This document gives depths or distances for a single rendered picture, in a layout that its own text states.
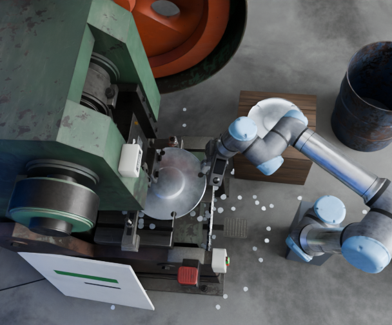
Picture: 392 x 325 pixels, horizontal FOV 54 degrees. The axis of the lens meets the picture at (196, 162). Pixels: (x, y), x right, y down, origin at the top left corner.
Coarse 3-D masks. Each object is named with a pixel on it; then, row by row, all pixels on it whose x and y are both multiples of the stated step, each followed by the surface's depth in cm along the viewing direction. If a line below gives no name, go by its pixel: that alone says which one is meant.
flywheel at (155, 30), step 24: (120, 0) 110; (144, 0) 113; (168, 0) 113; (192, 0) 112; (216, 0) 107; (144, 24) 122; (168, 24) 122; (192, 24) 121; (216, 24) 115; (144, 48) 133; (168, 48) 132; (192, 48) 126; (168, 72) 139
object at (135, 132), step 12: (120, 120) 114; (132, 120) 114; (120, 132) 112; (132, 132) 114; (144, 144) 128; (144, 156) 129; (156, 156) 132; (144, 168) 125; (156, 168) 133; (156, 180) 133
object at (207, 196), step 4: (200, 172) 147; (200, 176) 146; (208, 184) 144; (208, 188) 144; (212, 188) 144; (204, 192) 143; (208, 192) 143; (212, 192) 143; (204, 196) 143; (208, 196) 143; (212, 196) 142; (204, 200) 142; (208, 200) 142; (212, 200) 142
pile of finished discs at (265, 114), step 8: (256, 104) 205; (264, 104) 204; (272, 104) 204; (280, 104) 203; (288, 104) 202; (256, 112) 203; (264, 112) 202; (272, 112) 201; (280, 112) 201; (256, 120) 201; (264, 120) 200; (272, 120) 199; (264, 128) 198
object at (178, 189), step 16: (176, 160) 150; (192, 160) 149; (160, 176) 147; (176, 176) 146; (192, 176) 146; (160, 192) 144; (176, 192) 144; (192, 192) 144; (144, 208) 143; (160, 208) 142; (176, 208) 142; (192, 208) 141
